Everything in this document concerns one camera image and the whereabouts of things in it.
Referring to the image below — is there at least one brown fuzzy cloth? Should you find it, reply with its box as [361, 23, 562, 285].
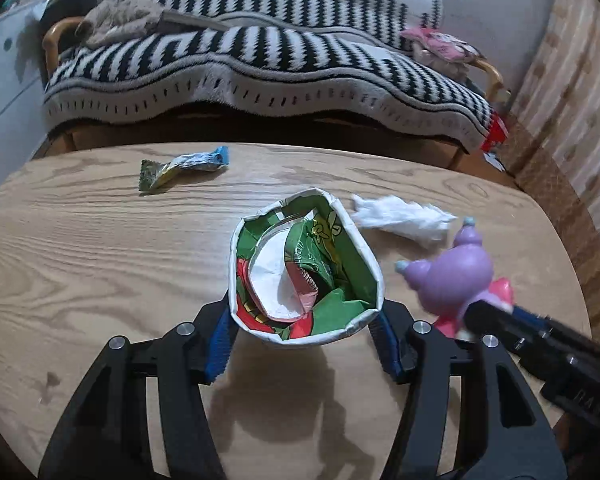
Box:
[75, 0, 231, 48]

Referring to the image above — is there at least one black and white striped blanket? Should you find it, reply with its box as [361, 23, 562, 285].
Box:
[42, 0, 496, 146]

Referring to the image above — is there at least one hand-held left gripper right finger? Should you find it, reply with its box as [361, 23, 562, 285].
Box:
[367, 297, 568, 480]

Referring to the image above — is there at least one white paper cup green inside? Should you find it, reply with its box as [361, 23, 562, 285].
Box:
[228, 187, 385, 348]

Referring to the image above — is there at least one crumpled candy wrapper blue end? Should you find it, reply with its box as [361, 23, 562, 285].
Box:
[139, 146, 229, 193]

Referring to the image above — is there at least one white round lid red rim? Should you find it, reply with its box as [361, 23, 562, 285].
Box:
[247, 222, 313, 322]

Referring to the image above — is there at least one purple and pink toy figure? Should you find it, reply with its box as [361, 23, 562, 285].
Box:
[395, 217, 516, 341]

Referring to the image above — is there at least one white appliance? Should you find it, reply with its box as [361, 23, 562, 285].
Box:
[0, 0, 48, 161]

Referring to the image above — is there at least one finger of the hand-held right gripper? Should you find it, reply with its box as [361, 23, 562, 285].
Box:
[464, 300, 556, 361]

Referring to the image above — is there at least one pink cloth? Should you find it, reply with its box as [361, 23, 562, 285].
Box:
[400, 27, 486, 63]

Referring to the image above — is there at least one rattan armchair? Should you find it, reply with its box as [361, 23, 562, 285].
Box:
[42, 17, 511, 171]

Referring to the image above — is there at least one red package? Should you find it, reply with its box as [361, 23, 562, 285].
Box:
[480, 112, 510, 153]

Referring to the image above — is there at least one crumpled white tissue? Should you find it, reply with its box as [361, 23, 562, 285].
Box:
[351, 194, 458, 248]

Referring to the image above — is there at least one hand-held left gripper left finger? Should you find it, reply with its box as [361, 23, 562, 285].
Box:
[37, 292, 241, 480]

